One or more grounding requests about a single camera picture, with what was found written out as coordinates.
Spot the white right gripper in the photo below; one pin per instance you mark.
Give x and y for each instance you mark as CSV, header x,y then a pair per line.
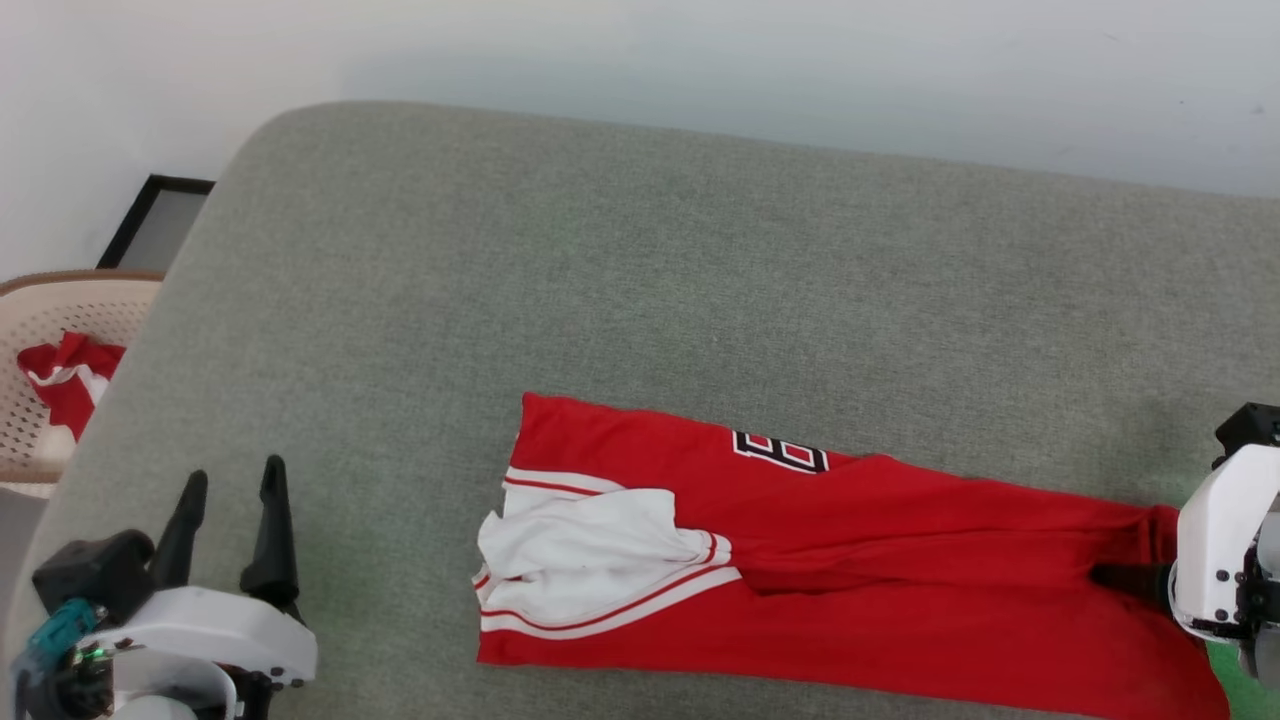
x,y
1215,560

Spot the white-grey left gripper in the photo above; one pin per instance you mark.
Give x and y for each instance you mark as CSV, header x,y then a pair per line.
x,y
210,630

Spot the red and white basketball jersey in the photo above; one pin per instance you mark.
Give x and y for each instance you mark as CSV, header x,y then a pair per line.
x,y
900,560

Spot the red garment in basket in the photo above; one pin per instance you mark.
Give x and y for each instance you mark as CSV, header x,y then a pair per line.
x,y
70,385

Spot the beige perforated laundry basket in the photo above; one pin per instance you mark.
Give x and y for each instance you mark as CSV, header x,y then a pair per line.
x,y
40,310

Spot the black framed panel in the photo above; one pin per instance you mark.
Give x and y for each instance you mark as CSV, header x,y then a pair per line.
x,y
150,225

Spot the grey-green fabric sofa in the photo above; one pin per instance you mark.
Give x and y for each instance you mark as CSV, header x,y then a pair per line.
x,y
700,250

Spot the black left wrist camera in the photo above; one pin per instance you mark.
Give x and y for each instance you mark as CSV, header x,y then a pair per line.
x,y
95,575

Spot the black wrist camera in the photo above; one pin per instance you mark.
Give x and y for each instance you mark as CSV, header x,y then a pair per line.
x,y
95,575
1250,428

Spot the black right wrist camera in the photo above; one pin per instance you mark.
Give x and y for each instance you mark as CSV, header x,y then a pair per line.
x,y
1250,428

